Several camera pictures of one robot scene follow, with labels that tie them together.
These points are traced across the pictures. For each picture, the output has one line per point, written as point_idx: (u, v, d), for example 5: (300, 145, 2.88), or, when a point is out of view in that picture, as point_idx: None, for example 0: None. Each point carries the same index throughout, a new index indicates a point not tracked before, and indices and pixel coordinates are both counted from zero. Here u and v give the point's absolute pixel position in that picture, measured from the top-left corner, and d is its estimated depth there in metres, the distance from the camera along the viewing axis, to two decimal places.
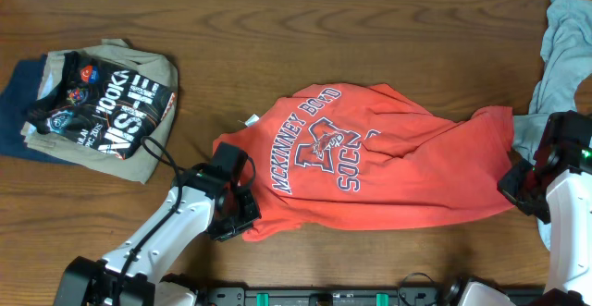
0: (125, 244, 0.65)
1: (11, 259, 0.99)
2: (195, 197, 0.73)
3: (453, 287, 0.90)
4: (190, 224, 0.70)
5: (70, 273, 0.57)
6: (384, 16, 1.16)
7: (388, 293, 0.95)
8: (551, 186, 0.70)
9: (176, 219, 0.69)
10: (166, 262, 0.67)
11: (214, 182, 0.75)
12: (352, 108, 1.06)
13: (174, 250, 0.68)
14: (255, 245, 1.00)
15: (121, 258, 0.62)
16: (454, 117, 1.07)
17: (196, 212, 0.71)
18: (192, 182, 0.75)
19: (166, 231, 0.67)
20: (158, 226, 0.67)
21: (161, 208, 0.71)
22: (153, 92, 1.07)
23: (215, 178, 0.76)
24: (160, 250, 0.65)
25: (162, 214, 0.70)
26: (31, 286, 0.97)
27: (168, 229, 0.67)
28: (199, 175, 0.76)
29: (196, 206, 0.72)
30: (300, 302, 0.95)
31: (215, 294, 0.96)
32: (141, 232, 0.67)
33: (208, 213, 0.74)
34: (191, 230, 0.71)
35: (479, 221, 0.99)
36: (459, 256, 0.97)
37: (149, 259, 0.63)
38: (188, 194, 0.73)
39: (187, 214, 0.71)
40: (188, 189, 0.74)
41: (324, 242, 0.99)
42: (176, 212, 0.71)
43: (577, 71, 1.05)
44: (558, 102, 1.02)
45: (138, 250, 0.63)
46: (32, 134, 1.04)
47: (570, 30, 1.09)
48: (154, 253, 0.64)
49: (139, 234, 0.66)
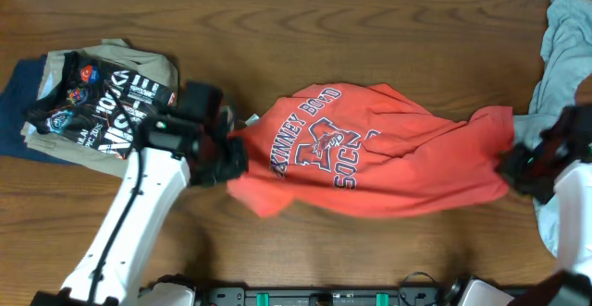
0: (88, 255, 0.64)
1: (11, 259, 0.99)
2: (158, 167, 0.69)
3: (455, 287, 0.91)
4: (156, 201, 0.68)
5: None
6: (383, 17, 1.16)
7: (388, 293, 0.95)
8: (563, 175, 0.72)
9: (141, 203, 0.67)
10: (141, 254, 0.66)
11: (182, 134, 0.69)
12: (353, 108, 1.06)
13: (145, 240, 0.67)
14: (255, 245, 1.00)
15: (86, 280, 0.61)
16: (455, 117, 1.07)
17: (163, 185, 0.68)
18: (151, 143, 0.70)
19: (134, 226, 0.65)
20: (123, 221, 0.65)
21: (121, 190, 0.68)
22: (153, 92, 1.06)
23: (183, 124, 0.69)
24: (127, 256, 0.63)
25: (124, 200, 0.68)
26: (30, 286, 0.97)
27: (137, 222, 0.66)
28: (161, 125, 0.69)
29: (162, 178, 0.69)
30: (300, 302, 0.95)
31: (215, 294, 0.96)
32: (103, 236, 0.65)
33: (184, 171, 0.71)
34: (161, 206, 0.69)
35: (480, 221, 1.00)
36: (460, 256, 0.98)
37: (117, 271, 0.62)
38: (150, 165, 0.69)
39: (154, 189, 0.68)
40: (149, 153, 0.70)
41: (324, 242, 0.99)
42: (138, 193, 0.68)
43: (577, 71, 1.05)
44: (558, 103, 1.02)
45: (103, 266, 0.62)
46: (32, 134, 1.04)
47: (570, 30, 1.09)
48: (122, 262, 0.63)
49: (102, 239, 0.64)
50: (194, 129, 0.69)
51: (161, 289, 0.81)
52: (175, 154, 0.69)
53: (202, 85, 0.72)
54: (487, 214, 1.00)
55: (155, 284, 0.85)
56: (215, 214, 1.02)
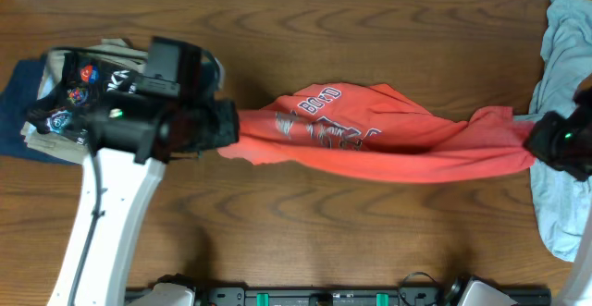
0: (56, 294, 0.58)
1: (13, 259, 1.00)
2: (119, 177, 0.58)
3: (455, 287, 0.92)
4: (122, 220, 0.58)
5: None
6: (383, 17, 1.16)
7: (388, 294, 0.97)
8: None
9: (104, 226, 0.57)
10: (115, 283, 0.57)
11: (143, 117, 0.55)
12: (352, 108, 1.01)
13: (120, 266, 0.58)
14: (256, 245, 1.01)
15: None
16: (453, 118, 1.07)
17: (128, 201, 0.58)
18: (107, 140, 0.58)
19: (98, 257, 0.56)
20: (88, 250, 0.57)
21: (80, 211, 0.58)
22: None
23: (142, 109, 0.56)
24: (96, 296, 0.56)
25: (85, 220, 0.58)
26: (33, 285, 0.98)
27: (101, 251, 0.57)
28: (117, 115, 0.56)
29: (127, 192, 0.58)
30: (300, 302, 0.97)
31: (215, 294, 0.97)
32: (67, 268, 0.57)
33: (154, 176, 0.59)
34: (132, 221, 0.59)
35: (479, 221, 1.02)
36: (458, 256, 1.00)
37: None
38: (109, 177, 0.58)
39: (117, 205, 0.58)
40: (103, 158, 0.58)
41: (324, 242, 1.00)
42: (100, 214, 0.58)
43: (577, 71, 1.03)
44: (559, 101, 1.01)
45: None
46: (32, 133, 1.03)
47: (570, 30, 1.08)
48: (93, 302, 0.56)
49: (67, 274, 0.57)
50: (160, 107, 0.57)
51: (161, 289, 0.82)
52: (138, 151, 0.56)
53: (166, 45, 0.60)
54: (487, 215, 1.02)
55: (155, 283, 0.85)
56: (215, 214, 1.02)
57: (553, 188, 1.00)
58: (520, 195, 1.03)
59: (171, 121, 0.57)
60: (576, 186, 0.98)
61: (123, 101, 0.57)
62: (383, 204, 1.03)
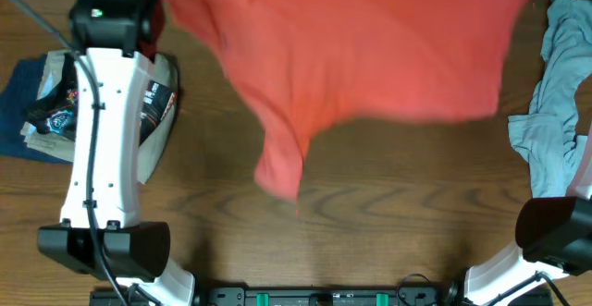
0: (73, 183, 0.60)
1: (18, 258, 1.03)
2: (110, 73, 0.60)
3: (452, 289, 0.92)
4: (121, 108, 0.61)
5: (46, 231, 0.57)
6: None
7: (388, 294, 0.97)
8: None
9: (107, 117, 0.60)
10: (127, 177, 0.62)
11: (121, 15, 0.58)
12: (321, 65, 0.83)
13: (129, 150, 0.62)
14: (256, 245, 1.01)
15: (81, 208, 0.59)
16: None
17: (124, 92, 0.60)
18: (92, 41, 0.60)
19: (109, 134, 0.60)
20: (92, 153, 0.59)
21: (80, 106, 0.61)
22: (153, 93, 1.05)
23: (117, 20, 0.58)
24: (115, 180, 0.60)
25: (87, 113, 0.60)
26: (38, 283, 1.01)
27: (107, 128, 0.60)
28: (95, 16, 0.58)
29: (123, 87, 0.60)
30: (300, 302, 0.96)
31: (215, 294, 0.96)
32: (79, 168, 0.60)
33: (141, 74, 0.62)
34: (131, 112, 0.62)
35: (479, 221, 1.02)
36: (458, 256, 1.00)
37: (104, 194, 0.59)
38: (104, 93, 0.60)
39: (115, 102, 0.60)
40: (93, 57, 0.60)
41: (324, 242, 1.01)
42: (100, 107, 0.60)
43: (578, 71, 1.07)
44: (558, 102, 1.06)
45: (92, 192, 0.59)
46: (32, 134, 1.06)
47: (572, 30, 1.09)
48: (111, 184, 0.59)
49: (79, 169, 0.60)
50: (133, 6, 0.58)
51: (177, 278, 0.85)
52: (124, 46, 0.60)
53: None
54: (487, 215, 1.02)
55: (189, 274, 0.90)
56: (214, 214, 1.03)
57: (552, 187, 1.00)
58: (520, 195, 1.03)
59: (150, 15, 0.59)
60: None
61: (101, 1, 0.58)
62: (383, 204, 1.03)
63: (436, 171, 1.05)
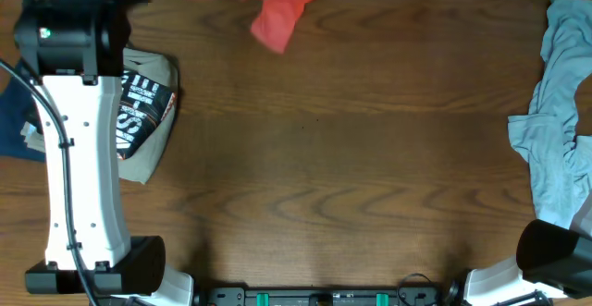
0: (53, 226, 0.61)
1: (18, 259, 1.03)
2: (74, 107, 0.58)
3: (452, 289, 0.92)
4: (92, 143, 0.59)
5: (34, 274, 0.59)
6: (384, 16, 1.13)
7: (388, 294, 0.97)
8: None
9: (78, 154, 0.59)
10: (108, 212, 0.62)
11: (75, 29, 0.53)
12: None
13: (105, 183, 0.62)
14: (256, 245, 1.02)
15: (66, 250, 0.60)
16: (453, 118, 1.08)
17: (92, 126, 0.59)
18: (47, 66, 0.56)
19: (82, 172, 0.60)
20: (68, 195, 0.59)
21: (47, 146, 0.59)
22: (153, 93, 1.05)
23: (69, 35, 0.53)
24: (95, 218, 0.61)
25: (55, 151, 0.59)
26: None
27: (80, 165, 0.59)
28: (44, 36, 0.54)
29: (90, 119, 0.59)
30: (300, 302, 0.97)
31: (215, 294, 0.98)
32: (56, 208, 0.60)
33: (108, 101, 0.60)
34: (103, 143, 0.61)
35: (479, 222, 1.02)
36: (457, 257, 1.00)
37: (88, 233, 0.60)
38: (70, 128, 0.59)
39: (83, 138, 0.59)
40: (51, 91, 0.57)
41: (324, 242, 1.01)
42: (68, 144, 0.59)
43: (577, 71, 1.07)
44: (558, 102, 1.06)
45: (74, 235, 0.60)
46: (31, 134, 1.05)
47: (571, 30, 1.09)
48: (92, 225, 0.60)
49: (56, 211, 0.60)
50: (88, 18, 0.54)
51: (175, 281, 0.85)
52: (84, 69, 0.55)
53: None
54: (487, 216, 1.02)
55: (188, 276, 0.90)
56: (214, 214, 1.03)
57: (553, 188, 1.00)
58: (520, 195, 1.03)
59: (108, 25, 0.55)
60: (576, 186, 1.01)
61: (47, 17, 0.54)
62: (383, 205, 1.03)
63: (436, 172, 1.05)
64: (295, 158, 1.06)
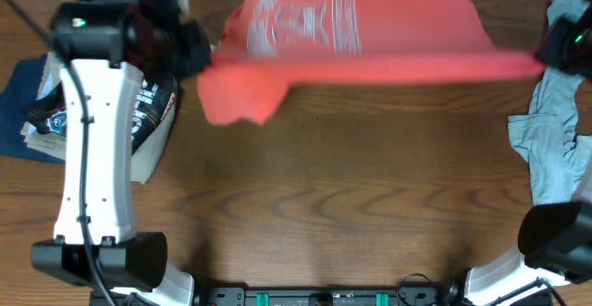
0: (65, 200, 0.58)
1: (18, 258, 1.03)
2: (98, 83, 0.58)
3: (452, 288, 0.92)
4: (112, 120, 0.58)
5: (40, 249, 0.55)
6: None
7: (388, 293, 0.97)
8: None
9: (97, 130, 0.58)
10: (122, 193, 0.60)
11: (106, 20, 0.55)
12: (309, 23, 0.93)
13: (122, 164, 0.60)
14: (256, 245, 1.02)
15: (74, 225, 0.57)
16: (453, 118, 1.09)
17: (114, 104, 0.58)
18: (77, 51, 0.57)
19: (100, 148, 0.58)
20: (84, 167, 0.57)
21: (68, 121, 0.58)
22: (153, 93, 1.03)
23: (102, 25, 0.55)
24: (107, 195, 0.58)
25: (75, 125, 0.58)
26: (38, 284, 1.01)
27: (98, 141, 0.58)
28: (79, 24, 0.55)
29: (112, 99, 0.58)
30: (300, 302, 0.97)
31: (215, 294, 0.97)
32: (69, 182, 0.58)
33: (131, 86, 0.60)
34: (123, 125, 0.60)
35: (479, 221, 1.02)
36: (458, 256, 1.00)
37: (98, 211, 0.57)
38: (92, 105, 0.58)
39: (104, 116, 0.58)
40: (78, 67, 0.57)
41: (324, 242, 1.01)
42: (89, 119, 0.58)
43: None
44: (558, 102, 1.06)
45: (84, 209, 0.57)
46: (32, 134, 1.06)
47: None
48: (103, 201, 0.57)
49: (69, 186, 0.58)
50: (121, 11, 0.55)
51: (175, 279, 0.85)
52: (110, 55, 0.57)
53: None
54: (487, 215, 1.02)
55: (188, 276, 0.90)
56: (215, 214, 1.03)
57: (552, 187, 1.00)
58: (520, 195, 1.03)
59: (136, 21, 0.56)
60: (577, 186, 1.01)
61: (82, 7, 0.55)
62: (383, 204, 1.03)
63: (436, 171, 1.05)
64: (295, 158, 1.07)
